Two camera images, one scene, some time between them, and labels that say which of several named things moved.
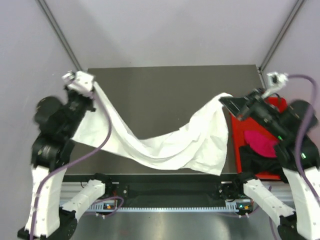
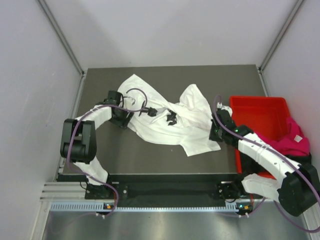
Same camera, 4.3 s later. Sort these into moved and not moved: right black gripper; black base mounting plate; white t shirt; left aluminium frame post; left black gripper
Moved: white t shirt; right black gripper; left black gripper
Not moved: left aluminium frame post; black base mounting plate
